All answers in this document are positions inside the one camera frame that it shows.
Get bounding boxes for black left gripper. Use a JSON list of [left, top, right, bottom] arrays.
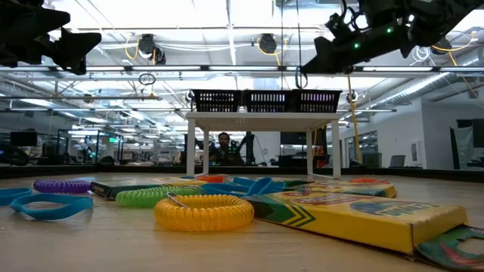
[[0, 0, 103, 76]]

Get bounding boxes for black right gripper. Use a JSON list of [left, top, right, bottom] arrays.
[[301, 20, 413, 74]]

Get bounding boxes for purple coil wristband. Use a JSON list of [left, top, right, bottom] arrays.
[[32, 178, 92, 195]]

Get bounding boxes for computer monitor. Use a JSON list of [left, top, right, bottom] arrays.
[[9, 131, 39, 148]]

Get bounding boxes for orange coil wristband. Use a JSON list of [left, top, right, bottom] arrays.
[[153, 193, 256, 233]]

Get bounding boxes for yellow hanging cable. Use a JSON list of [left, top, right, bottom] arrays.
[[346, 73, 363, 164]]

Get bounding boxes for grey bin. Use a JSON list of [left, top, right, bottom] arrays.
[[361, 151, 383, 168]]

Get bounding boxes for green coil wristband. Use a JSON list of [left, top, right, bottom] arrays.
[[114, 184, 206, 209]]

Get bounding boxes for blue cable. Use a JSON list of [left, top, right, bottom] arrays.
[[231, 176, 265, 185]]

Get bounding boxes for red coil wristband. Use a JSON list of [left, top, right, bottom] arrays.
[[347, 177, 391, 186], [196, 174, 228, 184]]

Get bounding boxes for black metal table frame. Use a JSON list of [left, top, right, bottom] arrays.
[[0, 163, 484, 181]]

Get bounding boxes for black ceiling cable reel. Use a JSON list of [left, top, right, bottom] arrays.
[[430, 37, 453, 56], [258, 32, 278, 54], [137, 32, 167, 66]]

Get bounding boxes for person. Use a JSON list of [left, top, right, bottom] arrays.
[[209, 131, 245, 166]]

